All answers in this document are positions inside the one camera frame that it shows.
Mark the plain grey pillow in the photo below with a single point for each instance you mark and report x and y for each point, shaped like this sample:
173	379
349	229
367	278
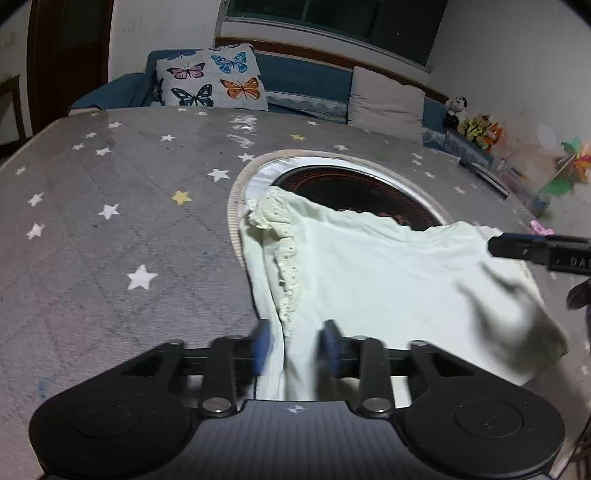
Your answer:
385	99

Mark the dark wooden door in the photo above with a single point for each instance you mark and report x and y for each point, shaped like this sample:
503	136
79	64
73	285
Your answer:
69	60

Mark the round black induction cooktop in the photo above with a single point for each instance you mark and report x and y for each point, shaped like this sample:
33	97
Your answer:
351	191

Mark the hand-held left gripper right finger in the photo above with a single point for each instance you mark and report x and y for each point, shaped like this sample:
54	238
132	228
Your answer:
329	348

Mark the butterfly print pillow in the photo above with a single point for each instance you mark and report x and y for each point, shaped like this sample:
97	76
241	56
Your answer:
212	78

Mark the orange plush toy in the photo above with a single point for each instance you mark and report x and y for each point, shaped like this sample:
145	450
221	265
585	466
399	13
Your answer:
495	136

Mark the brown bear plush toy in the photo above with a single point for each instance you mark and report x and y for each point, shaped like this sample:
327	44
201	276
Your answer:
477	129

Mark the colourful pinwheel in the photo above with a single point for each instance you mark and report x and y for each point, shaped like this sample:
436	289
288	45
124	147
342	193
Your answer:
570	168

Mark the panda plush toy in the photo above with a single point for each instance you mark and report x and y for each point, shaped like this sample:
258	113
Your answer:
456	113

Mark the grey star-print tablecloth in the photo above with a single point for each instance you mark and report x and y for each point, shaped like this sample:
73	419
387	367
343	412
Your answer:
115	258

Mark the pale green lace-trimmed garment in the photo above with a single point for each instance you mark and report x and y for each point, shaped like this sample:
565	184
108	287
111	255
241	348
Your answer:
392	277

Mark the dark window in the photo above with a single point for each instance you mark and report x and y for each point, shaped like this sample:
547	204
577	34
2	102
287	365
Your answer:
341	18

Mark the long black bar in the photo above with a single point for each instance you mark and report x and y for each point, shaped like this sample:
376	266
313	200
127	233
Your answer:
485	177

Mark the wooden side table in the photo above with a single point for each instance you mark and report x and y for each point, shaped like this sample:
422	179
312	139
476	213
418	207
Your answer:
14	106

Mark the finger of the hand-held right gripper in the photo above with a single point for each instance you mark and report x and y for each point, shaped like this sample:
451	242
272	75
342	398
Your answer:
517	249

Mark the blue sofa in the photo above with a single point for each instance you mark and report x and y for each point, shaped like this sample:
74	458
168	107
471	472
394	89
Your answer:
304	81

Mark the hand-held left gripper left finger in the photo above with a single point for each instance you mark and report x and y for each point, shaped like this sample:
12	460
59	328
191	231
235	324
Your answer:
262	348

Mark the clear plastic box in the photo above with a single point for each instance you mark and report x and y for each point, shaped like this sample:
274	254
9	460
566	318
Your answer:
526	189

